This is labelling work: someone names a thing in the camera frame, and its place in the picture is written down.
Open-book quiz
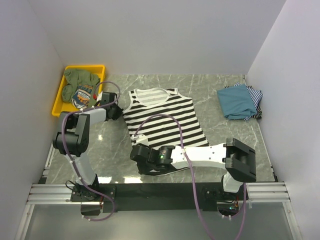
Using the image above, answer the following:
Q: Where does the black white striped top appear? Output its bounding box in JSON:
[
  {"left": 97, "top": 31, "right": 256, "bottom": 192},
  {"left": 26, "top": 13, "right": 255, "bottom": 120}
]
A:
[{"left": 123, "top": 87, "right": 210, "bottom": 150}]

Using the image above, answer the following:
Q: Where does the teal tank top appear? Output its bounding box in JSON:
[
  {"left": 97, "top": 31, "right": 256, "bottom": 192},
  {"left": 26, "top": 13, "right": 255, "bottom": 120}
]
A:
[{"left": 217, "top": 84, "right": 257, "bottom": 120}]

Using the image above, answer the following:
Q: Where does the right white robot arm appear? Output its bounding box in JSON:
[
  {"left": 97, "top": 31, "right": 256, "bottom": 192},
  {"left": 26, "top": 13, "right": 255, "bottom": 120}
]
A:
[{"left": 130, "top": 136, "right": 257, "bottom": 200}]

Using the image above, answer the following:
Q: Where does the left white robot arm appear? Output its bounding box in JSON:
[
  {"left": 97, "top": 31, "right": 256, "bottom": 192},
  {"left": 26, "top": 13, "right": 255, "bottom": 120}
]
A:
[{"left": 52, "top": 91, "right": 123, "bottom": 201}]

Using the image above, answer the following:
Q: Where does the olive patterned garment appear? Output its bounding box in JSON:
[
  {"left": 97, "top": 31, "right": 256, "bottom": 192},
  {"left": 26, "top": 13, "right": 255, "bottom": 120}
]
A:
[{"left": 61, "top": 68, "right": 101, "bottom": 109}]

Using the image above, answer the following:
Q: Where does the yellow plastic bin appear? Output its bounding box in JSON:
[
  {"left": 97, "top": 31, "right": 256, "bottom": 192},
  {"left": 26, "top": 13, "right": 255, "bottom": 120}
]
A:
[{"left": 51, "top": 64, "right": 108, "bottom": 117}]

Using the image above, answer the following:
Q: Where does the black base beam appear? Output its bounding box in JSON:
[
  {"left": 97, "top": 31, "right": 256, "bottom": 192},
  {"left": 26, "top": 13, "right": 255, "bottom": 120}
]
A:
[{"left": 69, "top": 181, "right": 251, "bottom": 215}]

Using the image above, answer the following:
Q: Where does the black striped folded top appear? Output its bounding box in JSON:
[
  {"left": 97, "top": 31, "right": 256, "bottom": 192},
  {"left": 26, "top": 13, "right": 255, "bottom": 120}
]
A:
[{"left": 223, "top": 84, "right": 263, "bottom": 120}]

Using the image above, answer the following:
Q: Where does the blue white striped folded top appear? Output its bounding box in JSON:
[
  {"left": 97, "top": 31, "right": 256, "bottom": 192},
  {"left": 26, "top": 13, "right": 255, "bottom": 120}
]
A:
[{"left": 244, "top": 85, "right": 263, "bottom": 121}]

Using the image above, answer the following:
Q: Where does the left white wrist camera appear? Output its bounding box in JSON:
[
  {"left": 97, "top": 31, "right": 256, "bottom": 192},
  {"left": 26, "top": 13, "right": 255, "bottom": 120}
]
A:
[{"left": 93, "top": 92, "right": 103, "bottom": 101}]

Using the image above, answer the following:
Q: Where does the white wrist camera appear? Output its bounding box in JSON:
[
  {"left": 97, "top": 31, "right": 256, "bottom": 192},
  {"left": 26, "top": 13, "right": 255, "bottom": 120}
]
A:
[
  {"left": 93, "top": 92, "right": 103, "bottom": 101},
  {"left": 131, "top": 134, "right": 149, "bottom": 147}
]

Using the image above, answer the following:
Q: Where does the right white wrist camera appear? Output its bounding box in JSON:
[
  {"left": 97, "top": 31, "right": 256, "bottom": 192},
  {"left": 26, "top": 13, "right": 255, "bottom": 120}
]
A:
[{"left": 131, "top": 134, "right": 149, "bottom": 147}]

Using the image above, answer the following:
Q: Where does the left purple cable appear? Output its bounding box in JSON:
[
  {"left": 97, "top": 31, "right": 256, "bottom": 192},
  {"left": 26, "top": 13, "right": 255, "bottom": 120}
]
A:
[{"left": 61, "top": 80, "right": 121, "bottom": 223}]

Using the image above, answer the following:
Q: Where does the aluminium rail frame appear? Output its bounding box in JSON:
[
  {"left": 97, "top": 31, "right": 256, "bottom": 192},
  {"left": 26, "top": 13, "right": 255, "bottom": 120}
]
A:
[{"left": 26, "top": 182, "right": 290, "bottom": 208}]

